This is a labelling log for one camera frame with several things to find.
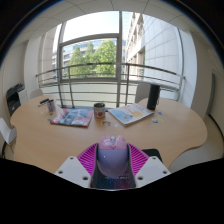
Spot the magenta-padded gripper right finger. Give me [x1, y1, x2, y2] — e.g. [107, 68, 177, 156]
[127, 143, 172, 189]

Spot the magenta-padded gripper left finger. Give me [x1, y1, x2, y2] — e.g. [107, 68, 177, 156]
[54, 143, 100, 189]

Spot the lilac and pink computer mouse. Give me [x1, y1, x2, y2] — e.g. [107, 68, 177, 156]
[96, 134, 130, 179]

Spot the black mouse pad, red-blue print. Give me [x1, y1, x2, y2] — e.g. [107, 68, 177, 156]
[90, 148, 164, 190]

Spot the colourful closed magazine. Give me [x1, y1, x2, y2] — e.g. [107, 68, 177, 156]
[50, 107, 95, 128]

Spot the pale blue open booklet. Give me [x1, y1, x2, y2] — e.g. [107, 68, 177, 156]
[107, 102, 155, 127]

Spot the grey cup with red mark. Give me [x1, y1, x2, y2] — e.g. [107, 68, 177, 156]
[93, 102, 107, 120]

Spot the black cylinder bottle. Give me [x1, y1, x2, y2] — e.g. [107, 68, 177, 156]
[146, 83, 161, 111]

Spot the small dark blue stapler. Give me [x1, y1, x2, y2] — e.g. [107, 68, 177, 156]
[37, 97, 50, 108]

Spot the white chair with wooden legs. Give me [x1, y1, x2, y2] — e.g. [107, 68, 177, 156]
[0, 117, 18, 158]

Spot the black and white printer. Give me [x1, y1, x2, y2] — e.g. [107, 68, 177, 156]
[5, 82, 26, 117]

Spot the grey metal balcony railing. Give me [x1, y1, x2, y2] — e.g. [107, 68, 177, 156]
[35, 62, 186, 108]

